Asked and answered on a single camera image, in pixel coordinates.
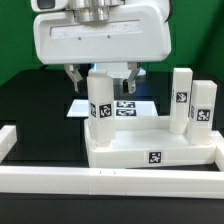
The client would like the white U-shaped obstacle fence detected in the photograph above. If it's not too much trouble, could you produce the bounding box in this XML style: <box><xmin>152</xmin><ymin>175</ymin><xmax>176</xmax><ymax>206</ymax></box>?
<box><xmin>0</xmin><ymin>125</ymin><xmax>224</xmax><ymax>199</ymax></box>

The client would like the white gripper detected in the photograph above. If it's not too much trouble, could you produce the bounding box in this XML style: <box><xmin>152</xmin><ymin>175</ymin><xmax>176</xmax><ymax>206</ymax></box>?
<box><xmin>33</xmin><ymin>3</ymin><xmax>172</xmax><ymax>94</ymax></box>

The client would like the fiducial marker sheet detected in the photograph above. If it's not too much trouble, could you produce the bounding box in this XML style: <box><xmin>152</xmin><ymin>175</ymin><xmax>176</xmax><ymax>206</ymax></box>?
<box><xmin>67</xmin><ymin>99</ymin><xmax>158</xmax><ymax>118</ymax></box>

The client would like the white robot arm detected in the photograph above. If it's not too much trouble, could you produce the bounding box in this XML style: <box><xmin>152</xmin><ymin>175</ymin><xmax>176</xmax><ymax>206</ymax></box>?
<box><xmin>30</xmin><ymin>0</ymin><xmax>173</xmax><ymax>93</ymax></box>

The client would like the white desk top panel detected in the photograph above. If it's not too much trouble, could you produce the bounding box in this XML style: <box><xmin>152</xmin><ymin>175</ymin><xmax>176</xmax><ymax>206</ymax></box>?
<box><xmin>84</xmin><ymin>116</ymin><xmax>216</xmax><ymax>168</ymax></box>

